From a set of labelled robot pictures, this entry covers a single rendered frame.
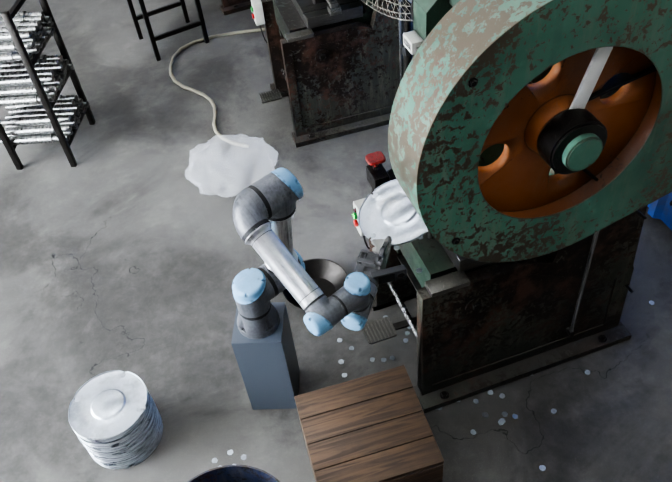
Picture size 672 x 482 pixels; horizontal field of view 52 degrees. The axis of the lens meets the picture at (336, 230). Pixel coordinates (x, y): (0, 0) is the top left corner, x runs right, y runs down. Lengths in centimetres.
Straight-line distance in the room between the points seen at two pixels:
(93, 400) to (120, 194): 146
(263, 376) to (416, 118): 137
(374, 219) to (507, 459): 101
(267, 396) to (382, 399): 55
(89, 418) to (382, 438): 109
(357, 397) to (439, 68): 126
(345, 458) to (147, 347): 119
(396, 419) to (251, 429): 68
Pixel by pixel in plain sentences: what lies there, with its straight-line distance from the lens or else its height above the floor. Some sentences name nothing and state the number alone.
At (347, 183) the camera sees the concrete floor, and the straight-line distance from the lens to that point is 368.
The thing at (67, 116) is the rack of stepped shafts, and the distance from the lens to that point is 417.
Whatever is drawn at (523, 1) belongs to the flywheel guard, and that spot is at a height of 171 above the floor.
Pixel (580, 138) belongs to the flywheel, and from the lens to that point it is 175.
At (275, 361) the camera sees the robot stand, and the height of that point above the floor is 33.
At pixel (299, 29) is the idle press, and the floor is 64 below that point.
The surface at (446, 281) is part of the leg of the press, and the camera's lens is 235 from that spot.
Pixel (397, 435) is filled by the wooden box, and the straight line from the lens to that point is 236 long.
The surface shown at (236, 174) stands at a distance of 361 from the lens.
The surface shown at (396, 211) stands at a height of 79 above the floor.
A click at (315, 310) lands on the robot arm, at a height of 89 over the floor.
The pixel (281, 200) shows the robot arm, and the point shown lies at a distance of 207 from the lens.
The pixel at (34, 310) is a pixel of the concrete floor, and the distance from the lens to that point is 354.
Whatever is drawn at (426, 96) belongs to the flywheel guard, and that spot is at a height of 153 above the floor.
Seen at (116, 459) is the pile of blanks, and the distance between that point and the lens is 284.
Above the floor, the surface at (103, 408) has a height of 23.
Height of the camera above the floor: 243
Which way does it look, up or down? 45 degrees down
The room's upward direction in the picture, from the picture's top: 7 degrees counter-clockwise
